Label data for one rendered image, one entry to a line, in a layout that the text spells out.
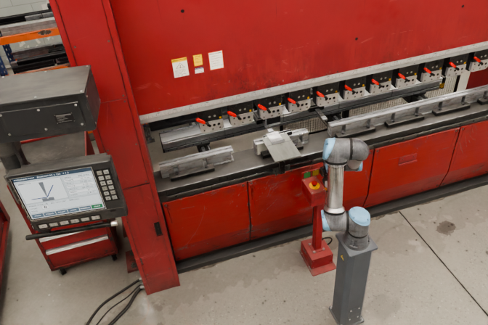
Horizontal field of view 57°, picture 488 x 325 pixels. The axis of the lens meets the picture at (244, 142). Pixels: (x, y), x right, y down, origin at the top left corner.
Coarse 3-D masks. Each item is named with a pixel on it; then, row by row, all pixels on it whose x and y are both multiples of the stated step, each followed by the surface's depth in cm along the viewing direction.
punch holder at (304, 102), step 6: (300, 90) 287; (306, 90) 289; (288, 96) 289; (294, 96) 289; (300, 96) 290; (306, 96) 292; (288, 102) 292; (300, 102) 293; (306, 102) 294; (288, 108) 294; (294, 108) 294; (300, 108) 295; (306, 108) 297
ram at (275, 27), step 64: (128, 0) 224; (192, 0) 233; (256, 0) 244; (320, 0) 255; (384, 0) 268; (448, 0) 282; (128, 64) 243; (192, 64) 254; (256, 64) 267; (320, 64) 281
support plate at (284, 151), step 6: (264, 138) 304; (282, 138) 303; (288, 138) 303; (270, 144) 298; (276, 144) 298; (282, 144) 297; (288, 144) 297; (270, 150) 293; (276, 150) 293; (282, 150) 292; (288, 150) 292; (294, 150) 292; (276, 156) 288; (282, 156) 288; (288, 156) 287; (294, 156) 287; (300, 156) 288
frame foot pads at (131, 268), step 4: (124, 228) 378; (124, 232) 374; (124, 236) 372; (128, 252) 357; (132, 252) 354; (128, 256) 354; (132, 256) 354; (128, 260) 351; (132, 260) 350; (128, 264) 348; (132, 264) 344; (136, 264) 347; (128, 268) 344; (132, 268) 344; (136, 268) 344; (128, 272) 343
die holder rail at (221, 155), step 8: (200, 152) 301; (208, 152) 301; (216, 152) 300; (224, 152) 300; (168, 160) 296; (176, 160) 296; (184, 160) 295; (192, 160) 296; (200, 160) 298; (208, 160) 300; (216, 160) 302; (224, 160) 304; (232, 160) 306; (160, 168) 292; (168, 168) 294; (176, 168) 302; (184, 168) 298; (168, 176) 298
